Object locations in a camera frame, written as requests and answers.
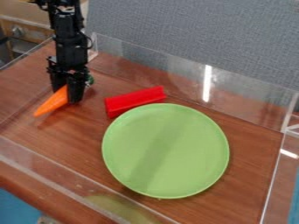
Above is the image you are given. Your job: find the green plate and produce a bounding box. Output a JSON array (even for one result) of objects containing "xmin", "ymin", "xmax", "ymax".
[{"xmin": 102, "ymin": 103, "xmax": 230, "ymax": 199}]

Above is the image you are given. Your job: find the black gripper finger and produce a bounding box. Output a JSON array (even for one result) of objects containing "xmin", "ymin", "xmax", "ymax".
[
  {"xmin": 67, "ymin": 73, "xmax": 86, "ymax": 104},
  {"xmin": 51, "ymin": 72, "xmax": 68, "ymax": 92}
]

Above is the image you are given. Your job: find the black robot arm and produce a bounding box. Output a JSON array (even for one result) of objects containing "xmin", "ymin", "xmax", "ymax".
[{"xmin": 30, "ymin": 0, "xmax": 94, "ymax": 104}]

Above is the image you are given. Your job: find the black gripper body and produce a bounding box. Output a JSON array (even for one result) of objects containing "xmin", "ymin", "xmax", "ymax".
[{"xmin": 47, "ymin": 40, "xmax": 90, "ymax": 82}]

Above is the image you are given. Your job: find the clear acrylic tray wall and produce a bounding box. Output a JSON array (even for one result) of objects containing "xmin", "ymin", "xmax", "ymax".
[{"xmin": 0, "ymin": 35, "xmax": 299, "ymax": 224}]

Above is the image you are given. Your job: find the cardboard box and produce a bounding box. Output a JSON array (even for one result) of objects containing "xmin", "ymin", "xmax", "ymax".
[{"xmin": 0, "ymin": 0, "xmax": 90, "ymax": 30}]

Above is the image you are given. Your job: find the wooden shelf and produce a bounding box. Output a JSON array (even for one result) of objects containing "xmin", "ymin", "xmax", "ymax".
[{"xmin": 0, "ymin": 17, "xmax": 52, "ymax": 44}]

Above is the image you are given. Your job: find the red block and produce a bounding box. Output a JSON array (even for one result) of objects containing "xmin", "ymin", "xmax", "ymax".
[{"xmin": 104, "ymin": 86, "xmax": 166, "ymax": 118}]

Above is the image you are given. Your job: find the clear acrylic corner bracket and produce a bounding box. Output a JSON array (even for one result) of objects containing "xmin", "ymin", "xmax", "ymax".
[{"xmin": 88, "ymin": 32, "xmax": 99, "ymax": 61}]

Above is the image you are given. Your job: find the orange toy carrot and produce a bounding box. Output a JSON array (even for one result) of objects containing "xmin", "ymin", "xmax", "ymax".
[{"xmin": 32, "ymin": 86, "xmax": 68, "ymax": 117}]

